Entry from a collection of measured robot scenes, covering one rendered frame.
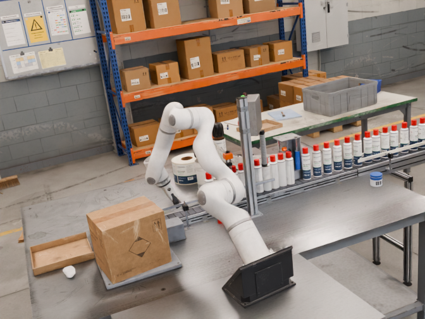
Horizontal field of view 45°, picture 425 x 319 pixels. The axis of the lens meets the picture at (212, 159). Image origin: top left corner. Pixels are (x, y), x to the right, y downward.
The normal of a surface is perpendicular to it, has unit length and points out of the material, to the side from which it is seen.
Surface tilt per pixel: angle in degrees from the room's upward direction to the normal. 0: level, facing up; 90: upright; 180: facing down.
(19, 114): 90
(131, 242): 90
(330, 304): 0
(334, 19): 90
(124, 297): 0
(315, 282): 0
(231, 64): 91
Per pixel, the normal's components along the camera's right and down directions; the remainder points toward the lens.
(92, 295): -0.11, -0.94
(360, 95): 0.48, 0.23
